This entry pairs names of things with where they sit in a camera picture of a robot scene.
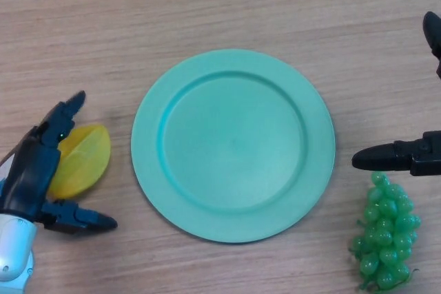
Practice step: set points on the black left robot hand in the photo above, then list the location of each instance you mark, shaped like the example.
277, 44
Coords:
31, 173

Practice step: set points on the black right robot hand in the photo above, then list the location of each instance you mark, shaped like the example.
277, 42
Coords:
423, 156

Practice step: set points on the yellow starfruit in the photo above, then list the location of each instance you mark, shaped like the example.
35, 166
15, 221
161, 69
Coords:
86, 159

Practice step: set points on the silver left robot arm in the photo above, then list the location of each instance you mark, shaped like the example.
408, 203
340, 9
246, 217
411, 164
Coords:
13, 249

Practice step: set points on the green round plate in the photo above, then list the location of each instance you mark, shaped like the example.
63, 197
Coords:
232, 146

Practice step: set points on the green grape bunch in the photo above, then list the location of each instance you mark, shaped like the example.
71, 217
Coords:
387, 228

